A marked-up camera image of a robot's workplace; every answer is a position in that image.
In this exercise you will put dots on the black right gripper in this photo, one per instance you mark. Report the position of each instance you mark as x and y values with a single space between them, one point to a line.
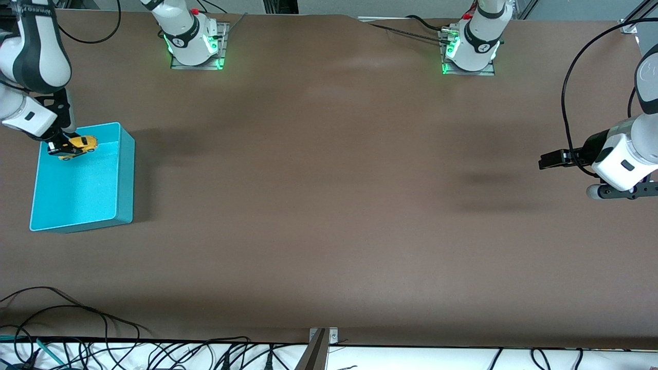
57 140

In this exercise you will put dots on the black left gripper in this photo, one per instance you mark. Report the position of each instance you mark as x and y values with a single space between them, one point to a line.
592 145

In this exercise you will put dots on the yellow beetle toy car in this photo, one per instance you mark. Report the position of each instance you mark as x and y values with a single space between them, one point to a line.
85 145

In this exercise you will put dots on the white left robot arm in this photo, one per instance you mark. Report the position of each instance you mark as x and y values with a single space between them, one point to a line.
622 159

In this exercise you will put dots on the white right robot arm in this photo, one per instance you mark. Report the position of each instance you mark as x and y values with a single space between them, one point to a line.
38 51

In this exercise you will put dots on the turquoise plastic bin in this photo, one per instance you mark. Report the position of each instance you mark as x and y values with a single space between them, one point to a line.
77 195

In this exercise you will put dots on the silver edge strip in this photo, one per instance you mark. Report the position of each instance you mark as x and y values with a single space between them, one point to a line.
396 19

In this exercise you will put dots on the black box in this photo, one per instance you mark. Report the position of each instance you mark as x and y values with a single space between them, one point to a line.
280 6

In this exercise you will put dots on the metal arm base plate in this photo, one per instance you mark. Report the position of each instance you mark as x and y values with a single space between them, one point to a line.
483 74
180 67

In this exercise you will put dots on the aluminium frame rail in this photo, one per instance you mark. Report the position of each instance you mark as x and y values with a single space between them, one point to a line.
629 23
524 7

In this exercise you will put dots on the silver metal bracket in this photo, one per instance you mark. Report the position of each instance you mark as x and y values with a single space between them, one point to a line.
333 335

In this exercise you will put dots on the grey metal post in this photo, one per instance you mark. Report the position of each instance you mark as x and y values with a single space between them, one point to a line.
313 354

